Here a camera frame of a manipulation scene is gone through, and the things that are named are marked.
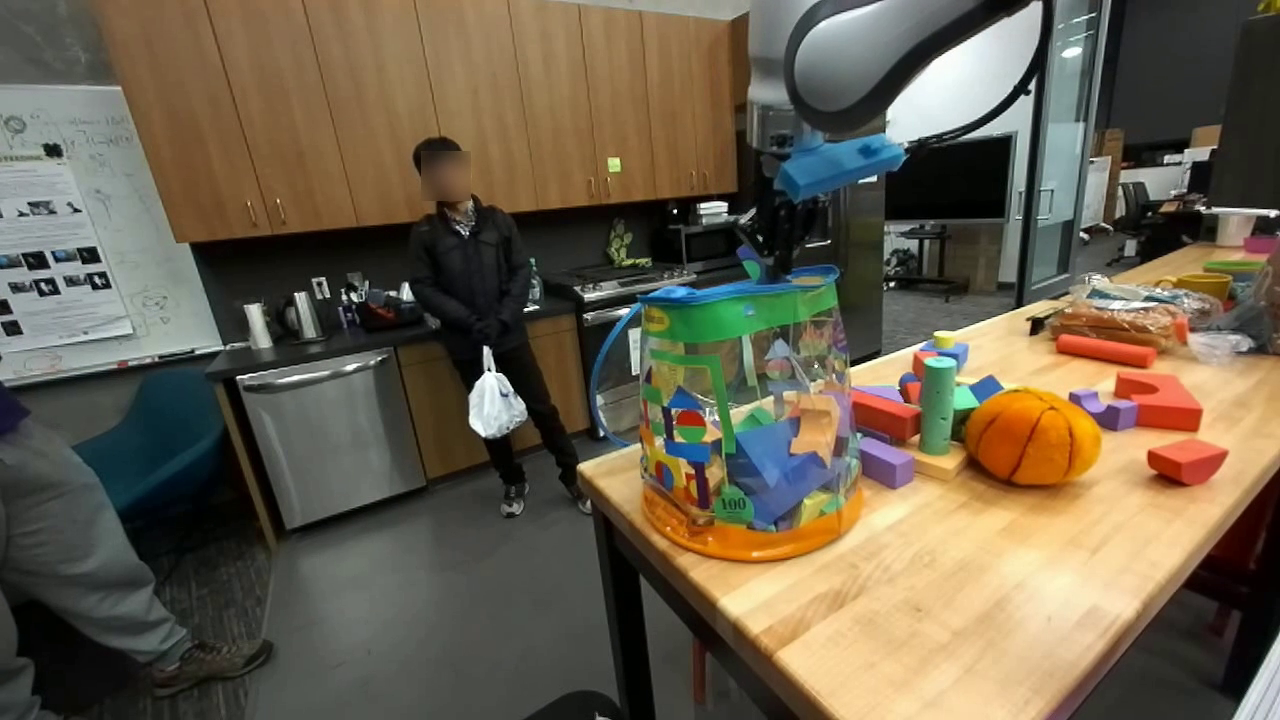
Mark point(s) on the green potted plant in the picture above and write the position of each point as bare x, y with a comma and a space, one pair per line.
623, 244

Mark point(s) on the purple stepped foam block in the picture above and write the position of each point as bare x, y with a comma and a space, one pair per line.
1105, 411

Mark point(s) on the stainless steel dishwasher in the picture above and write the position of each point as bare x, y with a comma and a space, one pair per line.
330, 439

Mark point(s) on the yellow foam cylinder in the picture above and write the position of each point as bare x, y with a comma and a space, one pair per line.
947, 338

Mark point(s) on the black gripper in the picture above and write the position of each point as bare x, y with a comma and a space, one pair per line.
781, 240

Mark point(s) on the blue foam block with notch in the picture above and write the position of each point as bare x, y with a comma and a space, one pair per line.
950, 357

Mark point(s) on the clear plastic bag of toys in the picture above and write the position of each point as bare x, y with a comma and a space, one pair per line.
1112, 314

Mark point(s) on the orange plush basketball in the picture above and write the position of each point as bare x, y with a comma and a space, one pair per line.
1031, 439

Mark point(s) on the purple foam cube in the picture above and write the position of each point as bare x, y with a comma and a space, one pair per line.
889, 463

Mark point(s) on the white plastic shopping bag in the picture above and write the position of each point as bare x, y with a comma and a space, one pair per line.
499, 400

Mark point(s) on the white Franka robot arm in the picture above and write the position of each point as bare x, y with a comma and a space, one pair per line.
907, 46

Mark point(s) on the blue chair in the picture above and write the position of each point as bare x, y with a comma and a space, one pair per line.
154, 440

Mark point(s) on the brown wooden wall cabinets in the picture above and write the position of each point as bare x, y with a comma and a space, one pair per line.
403, 107

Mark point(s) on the green sticky note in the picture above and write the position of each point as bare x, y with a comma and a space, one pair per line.
614, 167

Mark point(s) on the large red arch block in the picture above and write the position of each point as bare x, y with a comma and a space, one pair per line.
1163, 400

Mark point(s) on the black wall monitor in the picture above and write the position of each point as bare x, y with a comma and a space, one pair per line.
950, 179

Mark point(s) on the blue flat foam block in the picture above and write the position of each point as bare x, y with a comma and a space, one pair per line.
986, 390

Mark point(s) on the red rectangular foam block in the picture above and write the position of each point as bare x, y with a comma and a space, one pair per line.
886, 418

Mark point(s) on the red foam cylinder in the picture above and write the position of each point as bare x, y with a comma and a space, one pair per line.
1105, 349

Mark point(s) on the whiteboard with printed sheets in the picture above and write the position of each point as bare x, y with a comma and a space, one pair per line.
82, 240

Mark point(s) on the person in black jacket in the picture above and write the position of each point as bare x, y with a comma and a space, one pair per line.
487, 294

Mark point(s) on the small red foam block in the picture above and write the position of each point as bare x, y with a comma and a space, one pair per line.
1187, 463

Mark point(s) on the stainless steel oven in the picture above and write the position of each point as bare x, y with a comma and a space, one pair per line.
614, 345

